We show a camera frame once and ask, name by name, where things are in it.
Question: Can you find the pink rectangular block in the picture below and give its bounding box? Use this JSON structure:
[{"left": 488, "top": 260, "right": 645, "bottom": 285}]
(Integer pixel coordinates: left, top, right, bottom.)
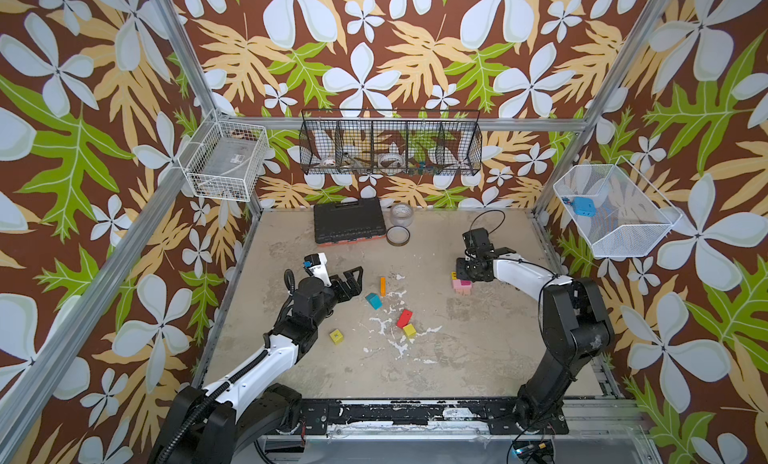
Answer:
[{"left": 452, "top": 280, "right": 473, "bottom": 295}]

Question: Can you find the yellow green cube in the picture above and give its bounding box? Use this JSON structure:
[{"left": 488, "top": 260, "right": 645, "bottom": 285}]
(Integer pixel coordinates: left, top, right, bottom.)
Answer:
[{"left": 329, "top": 329, "right": 344, "bottom": 345}]

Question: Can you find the small yellow block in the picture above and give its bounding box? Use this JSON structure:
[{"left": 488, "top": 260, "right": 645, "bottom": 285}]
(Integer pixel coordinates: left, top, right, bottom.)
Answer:
[{"left": 403, "top": 324, "right": 417, "bottom": 339}]

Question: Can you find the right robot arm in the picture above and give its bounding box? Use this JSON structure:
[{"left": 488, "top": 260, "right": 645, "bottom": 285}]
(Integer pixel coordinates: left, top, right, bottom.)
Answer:
[{"left": 456, "top": 228, "right": 615, "bottom": 431}]

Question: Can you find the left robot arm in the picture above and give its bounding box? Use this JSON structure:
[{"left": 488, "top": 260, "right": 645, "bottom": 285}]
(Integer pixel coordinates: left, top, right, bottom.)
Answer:
[{"left": 148, "top": 257, "right": 364, "bottom": 463}]

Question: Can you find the teal triangular block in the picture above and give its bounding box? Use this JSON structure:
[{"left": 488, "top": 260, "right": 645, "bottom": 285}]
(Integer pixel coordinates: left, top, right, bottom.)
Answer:
[{"left": 365, "top": 293, "right": 383, "bottom": 310}]

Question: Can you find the black red tool case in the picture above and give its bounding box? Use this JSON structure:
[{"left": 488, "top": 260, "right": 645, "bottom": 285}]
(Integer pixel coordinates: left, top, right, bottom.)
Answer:
[{"left": 313, "top": 197, "right": 386, "bottom": 246}]

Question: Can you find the brown tape roll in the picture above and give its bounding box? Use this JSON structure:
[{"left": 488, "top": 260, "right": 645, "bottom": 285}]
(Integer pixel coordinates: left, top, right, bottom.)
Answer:
[{"left": 385, "top": 225, "right": 411, "bottom": 247}]

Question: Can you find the clear tape roll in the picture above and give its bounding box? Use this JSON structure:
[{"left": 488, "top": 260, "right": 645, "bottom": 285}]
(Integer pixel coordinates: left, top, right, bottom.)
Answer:
[{"left": 390, "top": 203, "right": 415, "bottom": 228}]

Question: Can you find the blue object in basket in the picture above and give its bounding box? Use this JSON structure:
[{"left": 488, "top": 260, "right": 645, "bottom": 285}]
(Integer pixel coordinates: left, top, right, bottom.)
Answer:
[{"left": 562, "top": 197, "right": 597, "bottom": 218}]

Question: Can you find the white tape roll in basket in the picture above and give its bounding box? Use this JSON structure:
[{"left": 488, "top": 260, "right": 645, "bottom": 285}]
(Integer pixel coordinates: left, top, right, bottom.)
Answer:
[{"left": 377, "top": 153, "right": 405, "bottom": 169}]

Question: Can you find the white mesh basket right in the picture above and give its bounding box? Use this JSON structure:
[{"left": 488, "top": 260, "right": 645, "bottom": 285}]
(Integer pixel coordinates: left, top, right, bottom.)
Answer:
[{"left": 554, "top": 158, "right": 682, "bottom": 259}]

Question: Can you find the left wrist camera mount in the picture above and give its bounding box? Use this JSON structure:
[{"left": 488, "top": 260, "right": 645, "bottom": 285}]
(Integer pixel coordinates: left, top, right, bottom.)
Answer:
[{"left": 303, "top": 253, "right": 331, "bottom": 287}]

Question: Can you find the black wire wall basket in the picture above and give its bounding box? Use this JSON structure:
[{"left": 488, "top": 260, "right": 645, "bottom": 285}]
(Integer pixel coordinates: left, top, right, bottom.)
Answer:
[{"left": 298, "top": 109, "right": 483, "bottom": 176}]

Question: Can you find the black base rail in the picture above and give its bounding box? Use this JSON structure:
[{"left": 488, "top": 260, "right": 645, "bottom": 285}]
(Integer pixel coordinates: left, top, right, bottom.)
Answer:
[{"left": 300, "top": 397, "right": 569, "bottom": 435}]

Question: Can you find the white wire basket left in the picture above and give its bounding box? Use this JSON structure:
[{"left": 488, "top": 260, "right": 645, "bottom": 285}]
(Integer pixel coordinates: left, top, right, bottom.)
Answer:
[{"left": 179, "top": 111, "right": 271, "bottom": 202}]

